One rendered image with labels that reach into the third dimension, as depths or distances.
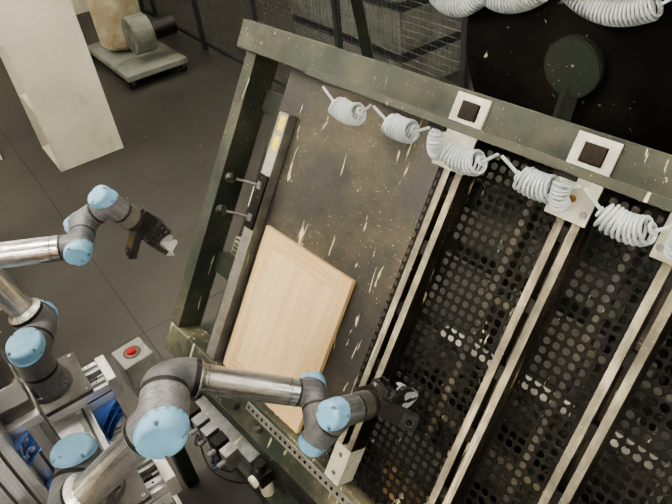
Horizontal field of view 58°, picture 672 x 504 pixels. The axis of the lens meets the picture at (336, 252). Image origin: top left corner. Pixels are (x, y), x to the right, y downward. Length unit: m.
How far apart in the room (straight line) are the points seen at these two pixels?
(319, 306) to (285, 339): 0.20
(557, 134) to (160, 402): 1.07
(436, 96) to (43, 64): 4.29
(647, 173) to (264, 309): 1.31
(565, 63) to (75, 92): 4.44
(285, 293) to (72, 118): 3.93
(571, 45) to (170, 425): 1.46
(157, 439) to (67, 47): 4.46
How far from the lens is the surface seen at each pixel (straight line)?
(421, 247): 1.66
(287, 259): 2.06
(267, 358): 2.16
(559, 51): 1.95
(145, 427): 1.42
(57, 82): 5.62
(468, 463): 1.66
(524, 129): 1.51
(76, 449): 1.82
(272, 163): 2.11
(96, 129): 5.83
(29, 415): 1.99
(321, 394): 1.63
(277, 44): 2.10
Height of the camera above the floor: 2.62
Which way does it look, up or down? 40 degrees down
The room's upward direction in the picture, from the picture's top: 7 degrees counter-clockwise
